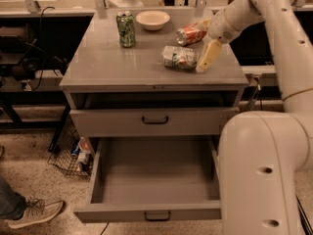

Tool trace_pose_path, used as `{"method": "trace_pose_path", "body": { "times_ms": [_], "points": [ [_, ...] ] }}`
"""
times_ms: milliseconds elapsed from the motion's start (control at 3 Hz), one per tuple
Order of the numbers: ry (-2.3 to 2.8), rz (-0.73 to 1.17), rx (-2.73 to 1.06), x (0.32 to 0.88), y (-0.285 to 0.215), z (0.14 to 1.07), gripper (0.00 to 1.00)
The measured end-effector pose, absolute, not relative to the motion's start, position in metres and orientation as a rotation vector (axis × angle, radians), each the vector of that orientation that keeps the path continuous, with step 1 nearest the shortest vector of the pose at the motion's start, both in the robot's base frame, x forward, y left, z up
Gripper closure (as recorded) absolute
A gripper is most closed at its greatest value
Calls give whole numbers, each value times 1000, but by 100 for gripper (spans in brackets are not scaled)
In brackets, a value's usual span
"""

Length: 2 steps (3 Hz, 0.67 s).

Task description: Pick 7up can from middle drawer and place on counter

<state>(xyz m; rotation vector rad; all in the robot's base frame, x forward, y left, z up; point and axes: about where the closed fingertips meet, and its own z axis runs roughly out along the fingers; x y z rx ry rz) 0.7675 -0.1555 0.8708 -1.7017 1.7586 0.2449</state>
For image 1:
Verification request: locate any orange soda can lying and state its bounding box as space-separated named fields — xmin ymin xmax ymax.
xmin=176 ymin=23 xmax=206 ymax=46

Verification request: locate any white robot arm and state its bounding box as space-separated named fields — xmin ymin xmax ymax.
xmin=197 ymin=0 xmax=313 ymax=235

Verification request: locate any white bowl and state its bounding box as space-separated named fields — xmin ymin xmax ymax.
xmin=136 ymin=11 xmax=170 ymax=31

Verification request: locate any grey drawer cabinet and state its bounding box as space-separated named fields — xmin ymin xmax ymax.
xmin=60 ymin=6 xmax=249 ymax=141

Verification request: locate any black power cable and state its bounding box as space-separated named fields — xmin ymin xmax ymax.
xmin=248 ymin=76 xmax=263 ymax=113

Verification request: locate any closed upper drawer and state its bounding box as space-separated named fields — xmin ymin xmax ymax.
xmin=70 ymin=107 xmax=239 ymax=137

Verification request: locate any open middle drawer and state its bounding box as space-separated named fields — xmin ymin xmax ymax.
xmin=74 ymin=136 xmax=221 ymax=223

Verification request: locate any green soda can upright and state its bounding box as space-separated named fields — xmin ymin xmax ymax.
xmin=116 ymin=11 xmax=136 ymax=48

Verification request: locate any black wire basket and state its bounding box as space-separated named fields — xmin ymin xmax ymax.
xmin=47 ymin=126 xmax=93 ymax=177

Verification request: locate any silver green 7up can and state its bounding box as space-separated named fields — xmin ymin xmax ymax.
xmin=161 ymin=46 xmax=198 ymax=71

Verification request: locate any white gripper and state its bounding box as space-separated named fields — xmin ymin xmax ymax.
xmin=196 ymin=7 xmax=243 ymax=72

